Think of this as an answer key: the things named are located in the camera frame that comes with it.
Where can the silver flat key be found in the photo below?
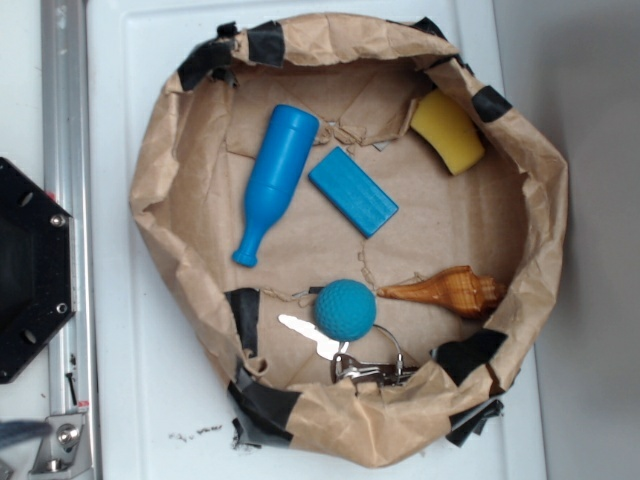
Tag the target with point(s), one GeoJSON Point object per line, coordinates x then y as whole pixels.
{"type": "Point", "coordinates": [325, 347]}

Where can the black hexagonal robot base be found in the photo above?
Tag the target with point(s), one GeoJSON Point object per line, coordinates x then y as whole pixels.
{"type": "Point", "coordinates": [36, 274]}

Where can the brown conch seashell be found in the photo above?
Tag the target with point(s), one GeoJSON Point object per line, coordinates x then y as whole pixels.
{"type": "Point", "coordinates": [457, 289]}

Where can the blue rectangular block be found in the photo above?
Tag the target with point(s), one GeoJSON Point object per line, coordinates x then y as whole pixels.
{"type": "Point", "coordinates": [354, 193]}

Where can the silver key bunch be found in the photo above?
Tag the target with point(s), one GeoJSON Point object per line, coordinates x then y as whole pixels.
{"type": "Point", "coordinates": [345, 366]}

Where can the brown paper bag bin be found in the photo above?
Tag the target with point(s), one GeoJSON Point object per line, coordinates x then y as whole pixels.
{"type": "Point", "coordinates": [362, 78]}

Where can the yellow sponge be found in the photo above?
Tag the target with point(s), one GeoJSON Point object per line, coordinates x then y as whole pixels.
{"type": "Point", "coordinates": [449, 130]}

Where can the blue plastic bottle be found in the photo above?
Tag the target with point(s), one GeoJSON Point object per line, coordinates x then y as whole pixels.
{"type": "Point", "coordinates": [277, 170]}

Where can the blue dimpled ball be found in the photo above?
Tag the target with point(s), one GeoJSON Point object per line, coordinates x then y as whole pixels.
{"type": "Point", "coordinates": [345, 310]}

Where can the metal corner bracket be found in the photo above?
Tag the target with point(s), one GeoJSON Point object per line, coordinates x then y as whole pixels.
{"type": "Point", "coordinates": [64, 453]}

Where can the aluminium extrusion rail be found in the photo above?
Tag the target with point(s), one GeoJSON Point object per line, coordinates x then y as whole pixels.
{"type": "Point", "coordinates": [73, 378]}

